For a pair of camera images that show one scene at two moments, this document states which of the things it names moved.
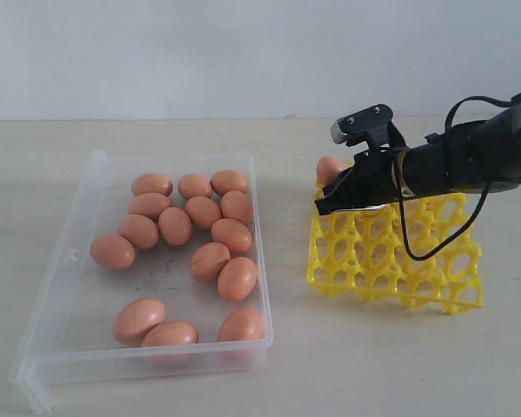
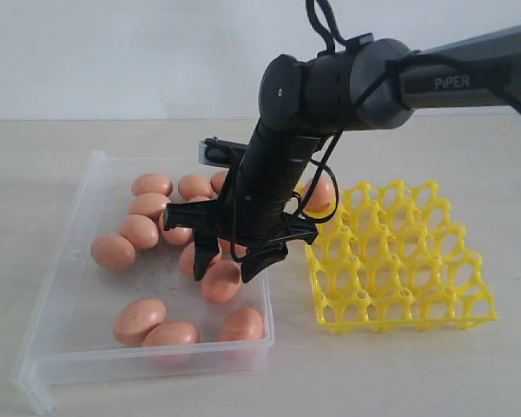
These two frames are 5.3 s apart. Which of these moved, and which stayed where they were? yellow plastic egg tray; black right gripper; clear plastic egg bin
Moved: yellow plastic egg tray; black right gripper
Stayed: clear plastic egg bin
